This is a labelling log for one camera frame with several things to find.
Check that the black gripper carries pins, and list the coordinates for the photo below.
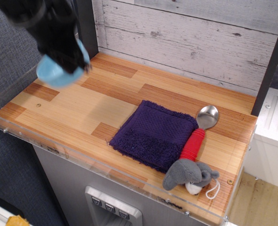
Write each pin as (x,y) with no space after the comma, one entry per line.
(51,23)

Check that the light blue bowl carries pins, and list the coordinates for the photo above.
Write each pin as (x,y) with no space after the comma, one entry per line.
(49,72)

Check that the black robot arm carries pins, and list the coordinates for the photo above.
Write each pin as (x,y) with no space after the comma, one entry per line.
(13,10)

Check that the purple folded cloth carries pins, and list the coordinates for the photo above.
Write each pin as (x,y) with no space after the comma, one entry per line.
(154,135)

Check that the grey toy fridge cabinet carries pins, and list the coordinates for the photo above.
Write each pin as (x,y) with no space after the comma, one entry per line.
(69,180)

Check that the silver dispenser button panel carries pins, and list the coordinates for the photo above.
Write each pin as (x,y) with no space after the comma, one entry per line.
(107,210)

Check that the grey plush elephant toy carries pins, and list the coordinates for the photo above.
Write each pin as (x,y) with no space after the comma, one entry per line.
(194,175)

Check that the yellow object bottom left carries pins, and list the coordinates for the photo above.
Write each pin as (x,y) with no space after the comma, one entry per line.
(17,221)

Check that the white toy sink counter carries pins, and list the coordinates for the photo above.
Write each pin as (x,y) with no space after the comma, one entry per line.
(261,160)

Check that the left dark vertical post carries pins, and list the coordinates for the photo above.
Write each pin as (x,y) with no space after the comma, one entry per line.
(86,25)

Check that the dark vertical post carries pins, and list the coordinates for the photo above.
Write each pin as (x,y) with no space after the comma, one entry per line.
(86,25)
(266,81)

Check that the clear acrylic guard rail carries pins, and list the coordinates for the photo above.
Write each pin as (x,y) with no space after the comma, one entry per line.
(77,122)

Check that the spoon with red handle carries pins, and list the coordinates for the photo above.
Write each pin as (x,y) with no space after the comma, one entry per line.
(206,119)

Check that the right dark vertical post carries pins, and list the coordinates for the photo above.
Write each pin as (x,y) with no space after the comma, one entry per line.
(266,81)

